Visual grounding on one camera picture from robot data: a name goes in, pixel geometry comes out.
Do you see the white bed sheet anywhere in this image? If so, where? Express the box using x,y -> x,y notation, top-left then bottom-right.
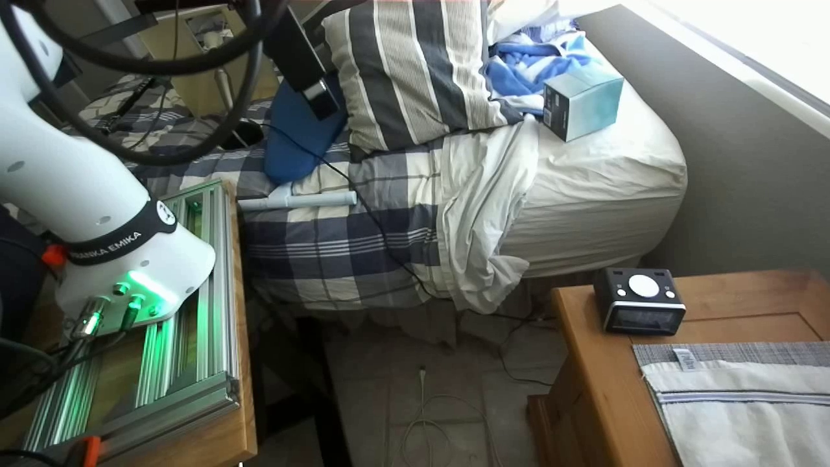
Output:
433,84 -> 686,313

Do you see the striped white cloth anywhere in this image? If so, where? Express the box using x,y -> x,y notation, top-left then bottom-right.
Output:
633,342 -> 830,467

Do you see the striped grey white pillow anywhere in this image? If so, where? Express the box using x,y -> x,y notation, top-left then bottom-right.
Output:
320,0 -> 517,153

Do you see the wooden nightstand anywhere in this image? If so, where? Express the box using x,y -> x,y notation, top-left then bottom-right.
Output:
525,271 -> 830,467

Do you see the black cable on bed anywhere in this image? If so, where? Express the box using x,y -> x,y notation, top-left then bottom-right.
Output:
267,120 -> 450,302

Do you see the black alarm clock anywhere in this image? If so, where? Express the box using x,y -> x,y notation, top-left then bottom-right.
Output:
594,267 -> 685,335

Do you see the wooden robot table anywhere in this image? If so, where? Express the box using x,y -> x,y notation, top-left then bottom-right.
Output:
0,184 -> 258,467

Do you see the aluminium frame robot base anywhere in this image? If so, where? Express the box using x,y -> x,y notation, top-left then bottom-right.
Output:
22,181 -> 239,459

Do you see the blue pillow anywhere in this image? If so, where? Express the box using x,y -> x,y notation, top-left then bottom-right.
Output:
263,84 -> 344,184

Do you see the blue crumpled cloth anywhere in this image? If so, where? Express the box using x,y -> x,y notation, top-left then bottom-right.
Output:
485,20 -> 594,114

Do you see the plaid bed blanket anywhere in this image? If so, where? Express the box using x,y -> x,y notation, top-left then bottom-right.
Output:
80,15 -> 450,317

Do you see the cardboard box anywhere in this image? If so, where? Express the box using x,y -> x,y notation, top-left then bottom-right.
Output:
136,2 -> 283,120

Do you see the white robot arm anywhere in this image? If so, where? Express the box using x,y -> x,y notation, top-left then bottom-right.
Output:
0,0 -> 214,332

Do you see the black hanging cable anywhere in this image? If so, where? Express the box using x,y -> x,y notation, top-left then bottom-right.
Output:
0,0 -> 287,168

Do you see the teal tissue box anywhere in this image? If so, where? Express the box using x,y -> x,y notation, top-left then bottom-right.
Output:
541,67 -> 621,141

